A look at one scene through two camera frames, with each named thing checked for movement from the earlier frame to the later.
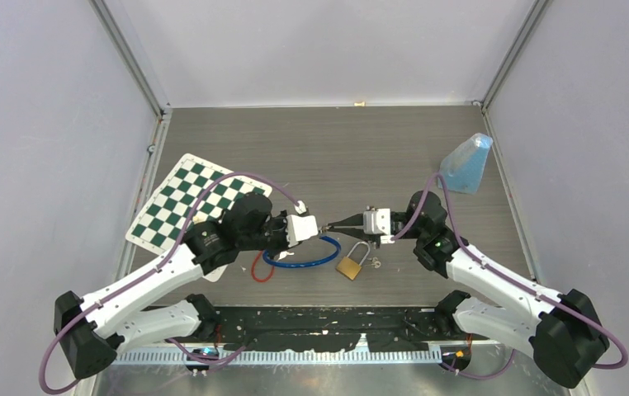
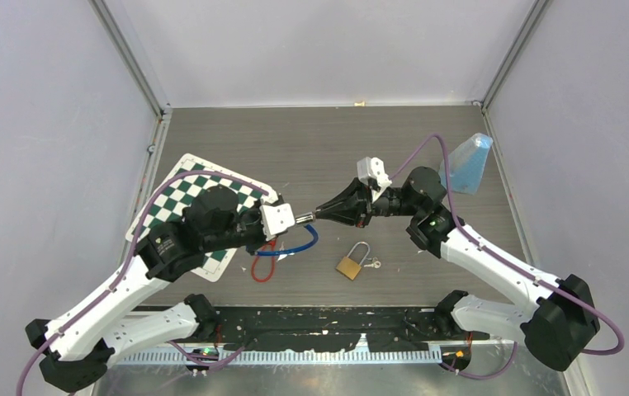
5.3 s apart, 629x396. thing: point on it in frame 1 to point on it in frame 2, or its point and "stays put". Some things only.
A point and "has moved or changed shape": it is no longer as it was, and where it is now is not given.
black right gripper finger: [356, 219] to [354, 200]
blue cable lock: [334, 253] has moved or changed shape
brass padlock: [347, 266] stays put
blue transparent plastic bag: [463, 168] stays put
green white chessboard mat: [161, 225] stays put
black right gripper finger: [357, 232] to [356, 214]
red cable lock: [253, 271] stays put
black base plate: [326, 328] stays put
